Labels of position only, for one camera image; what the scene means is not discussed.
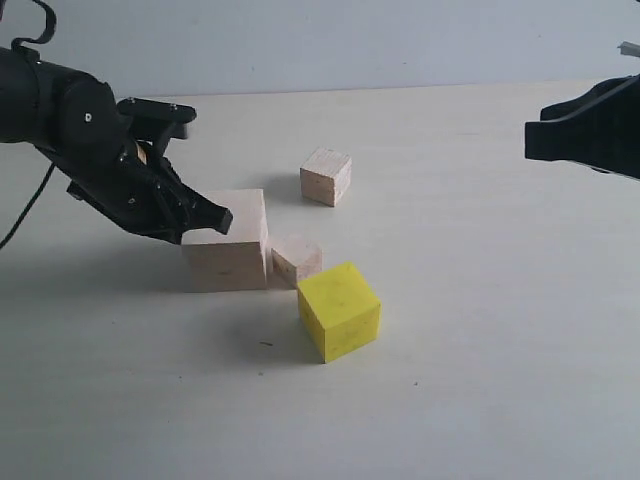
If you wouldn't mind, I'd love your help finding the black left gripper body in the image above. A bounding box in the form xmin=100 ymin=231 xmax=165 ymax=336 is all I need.
xmin=31 ymin=71 xmax=184 ymax=244

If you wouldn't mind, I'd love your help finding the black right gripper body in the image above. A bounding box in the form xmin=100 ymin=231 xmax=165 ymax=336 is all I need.
xmin=524 ymin=75 xmax=639 ymax=179

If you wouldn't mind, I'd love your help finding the large wooden cube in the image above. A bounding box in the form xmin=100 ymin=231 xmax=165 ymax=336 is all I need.
xmin=181 ymin=189 xmax=268 ymax=292

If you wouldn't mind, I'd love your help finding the small wooden cube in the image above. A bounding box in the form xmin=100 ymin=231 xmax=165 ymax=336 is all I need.
xmin=271 ymin=235 xmax=323 ymax=288

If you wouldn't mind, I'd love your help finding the medium wooden cube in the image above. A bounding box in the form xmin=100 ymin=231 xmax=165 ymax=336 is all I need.
xmin=299 ymin=148 xmax=352 ymax=207

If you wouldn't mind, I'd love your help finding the yellow cube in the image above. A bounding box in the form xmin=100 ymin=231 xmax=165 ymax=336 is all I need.
xmin=297 ymin=262 xmax=381 ymax=363

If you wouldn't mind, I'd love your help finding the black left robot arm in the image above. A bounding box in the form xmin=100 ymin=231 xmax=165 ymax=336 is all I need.
xmin=1 ymin=49 xmax=233 ymax=244

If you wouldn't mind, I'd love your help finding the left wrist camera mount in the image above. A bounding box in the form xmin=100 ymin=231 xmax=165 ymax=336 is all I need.
xmin=117 ymin=97 xmax=197 ymax=155

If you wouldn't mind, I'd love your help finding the grey bracket at edge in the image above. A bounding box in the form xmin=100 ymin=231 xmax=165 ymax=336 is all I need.
xmin=618 ymin=41 xmax=640 ymax=58

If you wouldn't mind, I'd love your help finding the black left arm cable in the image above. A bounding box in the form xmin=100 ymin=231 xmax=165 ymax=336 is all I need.
xmin=0 ymin=0 xmax=57 ymax=249

